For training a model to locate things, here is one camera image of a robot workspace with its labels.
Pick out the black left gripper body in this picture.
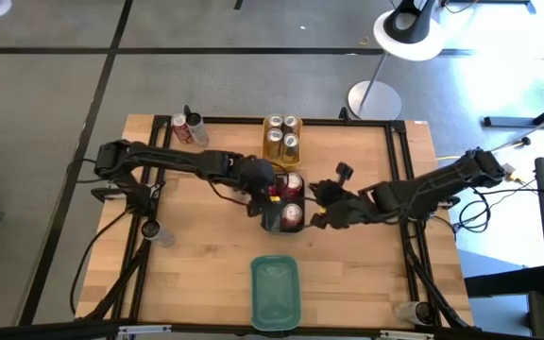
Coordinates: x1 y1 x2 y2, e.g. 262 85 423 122
233 155 278 218

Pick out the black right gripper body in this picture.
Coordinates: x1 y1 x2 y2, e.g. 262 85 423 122
323 162 382 230

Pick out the beige soda can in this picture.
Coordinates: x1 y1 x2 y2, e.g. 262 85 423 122
280 131 300 164
265 127 285 160
282 114 300 136
266 113 285 136

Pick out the yellow plastic bin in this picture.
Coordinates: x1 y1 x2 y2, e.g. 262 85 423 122
261 114 304 169

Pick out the green plastic bin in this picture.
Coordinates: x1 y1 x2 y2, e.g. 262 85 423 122
250 254 302 332

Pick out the white floor lamp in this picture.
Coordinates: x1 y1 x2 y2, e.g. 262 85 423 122
347 8 446 122

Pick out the black floor beam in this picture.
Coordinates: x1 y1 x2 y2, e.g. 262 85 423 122
463 264 544 298

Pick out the black curved stand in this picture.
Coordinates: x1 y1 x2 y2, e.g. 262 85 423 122
383 0 437 45

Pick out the black aluminium table frame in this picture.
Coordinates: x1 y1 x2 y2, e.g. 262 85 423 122
82 106 474 332

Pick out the yellow cable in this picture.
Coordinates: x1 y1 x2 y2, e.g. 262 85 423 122
435 117 544 162

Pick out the black looped cable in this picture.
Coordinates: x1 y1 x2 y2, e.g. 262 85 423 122
457 186 493 235

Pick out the small cable adapter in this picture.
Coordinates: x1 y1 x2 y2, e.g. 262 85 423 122
499 162 526 185

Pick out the black desk leg frame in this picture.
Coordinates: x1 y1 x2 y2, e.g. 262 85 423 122
483 92 544 129

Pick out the long black cable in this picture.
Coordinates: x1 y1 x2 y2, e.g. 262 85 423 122
69 210 129 316

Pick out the black camera mount beam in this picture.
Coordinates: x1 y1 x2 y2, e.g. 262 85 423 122
0 319 544 340

